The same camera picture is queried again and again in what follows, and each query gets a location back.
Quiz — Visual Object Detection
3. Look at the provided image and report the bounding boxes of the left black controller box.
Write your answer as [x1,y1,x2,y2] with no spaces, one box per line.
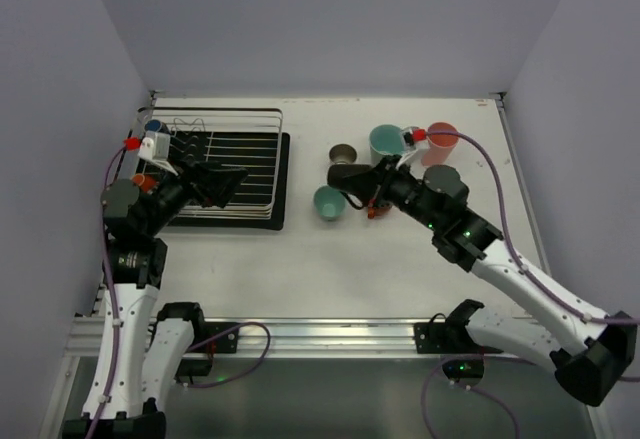
[174,358,213,384]

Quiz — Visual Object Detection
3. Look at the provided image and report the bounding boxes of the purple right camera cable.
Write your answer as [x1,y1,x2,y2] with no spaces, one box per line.
[412,127,640,328]

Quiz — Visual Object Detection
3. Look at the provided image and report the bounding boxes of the aluminium front rail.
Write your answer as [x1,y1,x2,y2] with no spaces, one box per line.
[67,316,551,360]

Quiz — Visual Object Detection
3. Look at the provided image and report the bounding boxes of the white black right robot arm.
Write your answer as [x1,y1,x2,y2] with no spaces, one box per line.
[327,156,637,407]

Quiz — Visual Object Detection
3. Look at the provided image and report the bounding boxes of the purple camera cable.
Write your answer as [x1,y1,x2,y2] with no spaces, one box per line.
[87,136,141,439]
[412,127,640,328]

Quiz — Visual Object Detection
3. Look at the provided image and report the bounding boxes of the right black controller box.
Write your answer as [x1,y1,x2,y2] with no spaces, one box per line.
[442,359,485,387]

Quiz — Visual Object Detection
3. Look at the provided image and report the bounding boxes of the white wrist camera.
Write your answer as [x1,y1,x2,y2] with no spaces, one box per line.
[396,126,417,169]
[138,131,178,175]

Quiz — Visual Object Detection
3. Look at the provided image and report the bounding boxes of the black drip tray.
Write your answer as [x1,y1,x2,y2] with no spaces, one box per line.
[170,131,291,231]

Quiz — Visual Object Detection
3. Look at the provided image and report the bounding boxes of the orange white-ringed cup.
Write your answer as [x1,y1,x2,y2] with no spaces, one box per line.
[366,204,392,220]

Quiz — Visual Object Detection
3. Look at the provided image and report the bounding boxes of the pink plastic cup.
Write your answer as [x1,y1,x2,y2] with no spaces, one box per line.
[421,122,458,167]

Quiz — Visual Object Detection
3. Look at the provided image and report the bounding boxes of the orange mug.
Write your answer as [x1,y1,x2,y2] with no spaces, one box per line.
[131,173,156,192]

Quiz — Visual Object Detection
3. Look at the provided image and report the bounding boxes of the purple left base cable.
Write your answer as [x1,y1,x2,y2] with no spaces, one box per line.
[172,322,271,390]

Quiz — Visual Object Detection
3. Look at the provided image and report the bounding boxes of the small green cup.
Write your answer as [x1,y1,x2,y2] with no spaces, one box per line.
[313,186,346,221]

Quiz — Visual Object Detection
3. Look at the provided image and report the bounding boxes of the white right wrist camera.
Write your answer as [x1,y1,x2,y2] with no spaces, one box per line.
[396,126,417,169]

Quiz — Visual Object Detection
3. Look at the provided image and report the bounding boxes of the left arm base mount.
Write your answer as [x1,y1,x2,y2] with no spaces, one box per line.
[188,321,239,355]

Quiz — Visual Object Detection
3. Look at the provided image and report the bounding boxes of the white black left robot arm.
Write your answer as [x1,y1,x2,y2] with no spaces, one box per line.
[61,161,248,438]

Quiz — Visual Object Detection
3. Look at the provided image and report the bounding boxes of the large green mug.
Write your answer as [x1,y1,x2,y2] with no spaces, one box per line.
[369,124,405,165]

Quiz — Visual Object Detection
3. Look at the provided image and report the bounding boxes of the aluminium rail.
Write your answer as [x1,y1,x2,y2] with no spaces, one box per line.
[490,92,552,275]
[67,316,551,360]

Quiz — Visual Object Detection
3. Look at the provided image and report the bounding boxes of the white brown cup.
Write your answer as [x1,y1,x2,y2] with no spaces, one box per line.
[329,143,357,165]

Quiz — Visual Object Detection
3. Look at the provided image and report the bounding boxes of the metal wire dish rack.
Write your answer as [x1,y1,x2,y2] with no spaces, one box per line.
[136,106,285,221]

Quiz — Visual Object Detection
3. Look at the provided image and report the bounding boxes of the aluminium right side rail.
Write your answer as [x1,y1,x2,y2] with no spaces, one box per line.
[490,92,552,275]

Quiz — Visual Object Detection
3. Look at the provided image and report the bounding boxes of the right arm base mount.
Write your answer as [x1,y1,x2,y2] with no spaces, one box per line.
[413,313,481,354]

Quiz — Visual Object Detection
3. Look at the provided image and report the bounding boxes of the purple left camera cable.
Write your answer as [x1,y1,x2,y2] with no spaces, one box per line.
[87,136,141,439]

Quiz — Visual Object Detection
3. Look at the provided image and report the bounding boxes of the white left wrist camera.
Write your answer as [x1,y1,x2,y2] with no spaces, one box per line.
[138,131,178,175]

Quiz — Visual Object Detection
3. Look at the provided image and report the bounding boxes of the blue cup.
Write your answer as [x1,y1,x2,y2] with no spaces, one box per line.
[144,119,169,134]

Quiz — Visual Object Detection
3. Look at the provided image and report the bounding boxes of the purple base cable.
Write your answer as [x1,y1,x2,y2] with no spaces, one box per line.
[172,322,271,390]
[420,356,531,439]

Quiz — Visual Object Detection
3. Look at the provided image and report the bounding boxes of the black cup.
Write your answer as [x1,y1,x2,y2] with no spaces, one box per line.
[327,164,371,196]

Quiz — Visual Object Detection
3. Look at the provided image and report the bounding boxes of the black controller box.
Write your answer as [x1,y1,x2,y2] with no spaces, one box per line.
[174,358,213,384]
[442,359,485,387]

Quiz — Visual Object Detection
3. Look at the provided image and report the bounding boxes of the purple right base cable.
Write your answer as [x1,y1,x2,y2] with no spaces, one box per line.
[420,356,531,439]

